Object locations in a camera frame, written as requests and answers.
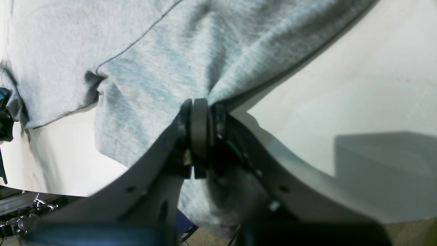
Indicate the grey T-shirt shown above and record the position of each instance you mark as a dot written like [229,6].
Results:
[141,59]

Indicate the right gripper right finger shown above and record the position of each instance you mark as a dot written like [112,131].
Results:
[274,207]

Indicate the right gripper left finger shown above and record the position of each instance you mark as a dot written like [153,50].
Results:
[139,208]

